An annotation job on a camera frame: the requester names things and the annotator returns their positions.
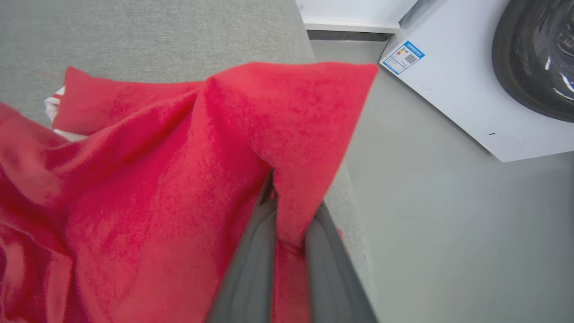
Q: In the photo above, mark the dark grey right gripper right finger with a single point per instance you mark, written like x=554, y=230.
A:
x=336, y=278

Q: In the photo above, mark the dark round washing machine door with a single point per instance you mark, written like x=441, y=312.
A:
x=533, y=58

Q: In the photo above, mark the red and white shirt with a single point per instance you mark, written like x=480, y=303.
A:
x=157, y=188

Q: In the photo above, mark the white washing machine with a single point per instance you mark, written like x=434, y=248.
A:
x=453, y=89

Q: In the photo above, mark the grey fabric sofa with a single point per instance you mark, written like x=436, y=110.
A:
x=134, y=36

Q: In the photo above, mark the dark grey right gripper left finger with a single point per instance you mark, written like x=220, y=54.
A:
x=251, y=269

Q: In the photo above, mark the blue white energy label sticker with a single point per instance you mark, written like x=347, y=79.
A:
x=403, y=57

